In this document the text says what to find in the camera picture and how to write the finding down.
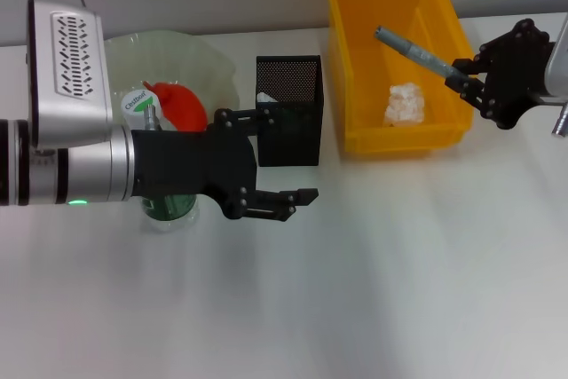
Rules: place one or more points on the white paper ball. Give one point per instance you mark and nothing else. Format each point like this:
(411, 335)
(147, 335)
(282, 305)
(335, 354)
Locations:
(404, 106)

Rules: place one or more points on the clear green-label water bottle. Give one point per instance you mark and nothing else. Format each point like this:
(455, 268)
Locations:
(135, 101)

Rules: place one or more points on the mint green utility knife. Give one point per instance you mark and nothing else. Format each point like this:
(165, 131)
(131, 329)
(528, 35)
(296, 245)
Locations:
(265, 97)

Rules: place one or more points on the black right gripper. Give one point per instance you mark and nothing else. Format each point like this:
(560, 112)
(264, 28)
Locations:
(519, 73)

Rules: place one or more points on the yellow plastic bin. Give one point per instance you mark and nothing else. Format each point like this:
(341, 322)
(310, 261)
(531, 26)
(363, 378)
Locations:
(364, 19)

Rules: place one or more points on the red-orange toy orange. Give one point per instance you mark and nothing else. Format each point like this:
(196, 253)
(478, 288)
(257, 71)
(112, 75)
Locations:
(186, 106)

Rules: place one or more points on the green wavy glass fruit plate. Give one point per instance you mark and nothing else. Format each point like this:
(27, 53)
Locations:
(124, 55)

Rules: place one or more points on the black mesh pen holder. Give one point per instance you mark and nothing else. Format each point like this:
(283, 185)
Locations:
(293, 139)

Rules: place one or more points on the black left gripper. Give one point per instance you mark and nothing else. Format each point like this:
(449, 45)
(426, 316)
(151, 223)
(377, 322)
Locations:
(186, 161)

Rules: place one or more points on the silver grey pen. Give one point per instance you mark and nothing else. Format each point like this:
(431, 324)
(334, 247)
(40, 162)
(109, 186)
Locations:
(412, 49)

